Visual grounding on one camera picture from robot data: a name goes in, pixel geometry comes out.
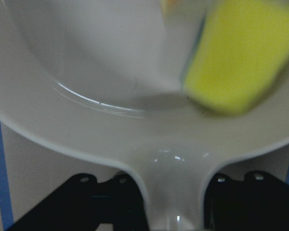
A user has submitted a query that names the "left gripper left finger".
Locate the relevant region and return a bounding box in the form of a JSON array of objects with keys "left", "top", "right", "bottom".
[{"left": 8, "top": 173, "right": 149, "bottom": 231}]

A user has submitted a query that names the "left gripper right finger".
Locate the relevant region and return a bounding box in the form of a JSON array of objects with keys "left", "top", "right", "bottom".
[{"left": 204, "top": 171, "right": 289, "bottom": 231}]

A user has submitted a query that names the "beige plastic dustpan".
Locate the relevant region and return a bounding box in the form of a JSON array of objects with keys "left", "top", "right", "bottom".
[{"left": 0, "top": 0, "right": 289, "bottom": 231}]

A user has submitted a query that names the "yellow sponge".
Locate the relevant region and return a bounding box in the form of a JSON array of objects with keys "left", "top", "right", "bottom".
[{"left": 184, "top": 0, "right": 289, "bottom": 115}]

